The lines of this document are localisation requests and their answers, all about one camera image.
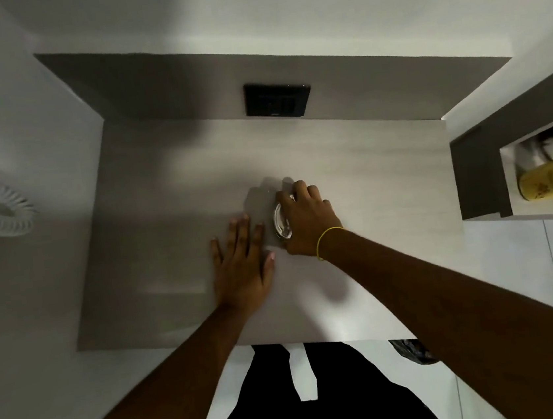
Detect person's right hand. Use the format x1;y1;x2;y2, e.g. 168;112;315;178
273;176;347;261

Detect grey wall niche shelf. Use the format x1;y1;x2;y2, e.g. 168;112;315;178
443;74;553;234

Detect white crumpled plastic bag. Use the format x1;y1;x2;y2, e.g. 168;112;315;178
511;128;553;175

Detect clear drinking glass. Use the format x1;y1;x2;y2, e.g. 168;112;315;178
269;193;301;241

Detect black plastic bag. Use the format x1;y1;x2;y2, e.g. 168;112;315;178
389;334;440;369

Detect yellow thread wristband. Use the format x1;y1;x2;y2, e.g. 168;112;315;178
313;225;348;262

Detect person's left hand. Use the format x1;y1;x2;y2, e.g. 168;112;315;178
206;211;281;317

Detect person's left forearm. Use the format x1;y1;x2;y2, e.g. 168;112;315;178
38;301;266;419

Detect person's right forearm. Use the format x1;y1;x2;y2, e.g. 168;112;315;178
316;204;553;419

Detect person's black trousers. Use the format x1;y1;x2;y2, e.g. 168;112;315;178
192;324;448;419

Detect black wall switch plate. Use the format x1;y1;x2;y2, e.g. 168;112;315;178
243;77;314;123

